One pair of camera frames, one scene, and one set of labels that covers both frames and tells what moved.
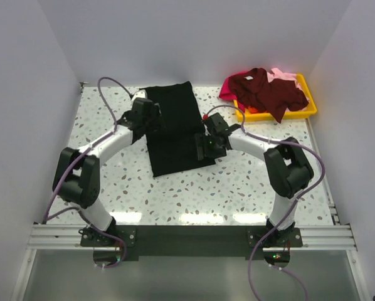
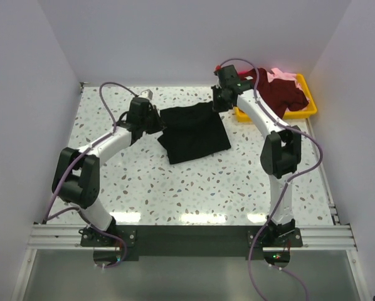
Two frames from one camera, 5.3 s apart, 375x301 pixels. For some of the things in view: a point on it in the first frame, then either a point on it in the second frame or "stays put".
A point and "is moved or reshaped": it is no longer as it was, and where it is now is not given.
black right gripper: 202,140 → 217,107
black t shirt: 174,149 is moved or reshaped
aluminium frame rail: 328,237 stays put
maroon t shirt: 274,98 stays put
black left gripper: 157,123 stays put
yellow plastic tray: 241,116 stays put
